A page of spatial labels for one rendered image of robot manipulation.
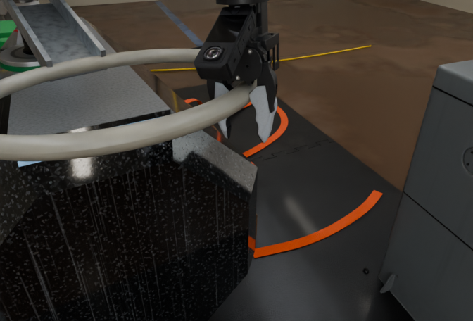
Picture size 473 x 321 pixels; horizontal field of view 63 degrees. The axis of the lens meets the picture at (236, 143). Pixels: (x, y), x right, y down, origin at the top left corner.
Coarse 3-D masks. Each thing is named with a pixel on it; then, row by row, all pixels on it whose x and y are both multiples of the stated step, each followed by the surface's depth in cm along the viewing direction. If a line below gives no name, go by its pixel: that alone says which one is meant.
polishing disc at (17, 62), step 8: (8, 48) 117; (16, 48) 117; (0, 56) 111; (8, 56) 111; (16, 56) 111; (24, 56) 111; (32, 56) 111; (8, 64) 108; (16, 64) 107; (24, 64) 107; (32, 64) 107
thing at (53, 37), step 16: (64, 0) 97; (16, 16) 89; (32, 16) 97; (48, 16) 98; (64, 16) 98; (32, 32) 84; (48, 32) 93; (64, 32) 94; (80, 32) 90; (32, 48) 84; (48, 48) 88; (64, 48) 89; (80, 48) 90; (96, 48) 84; (48, 64) 77
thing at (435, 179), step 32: (448, 64) 104; (448, 96) 102; (448, 128) 104; (416, 160) 117; (448, 160) 106; (416, 192) 120; (448, 192) 108; (416, 224) 122; (448, 224) 110; (384, 256) 141; (416, 256) 125; (448, 256) 112; (384, 288) 139; (416, 288) 128; (448, 288) 114; (416, 320) 131; (448, 320) 117
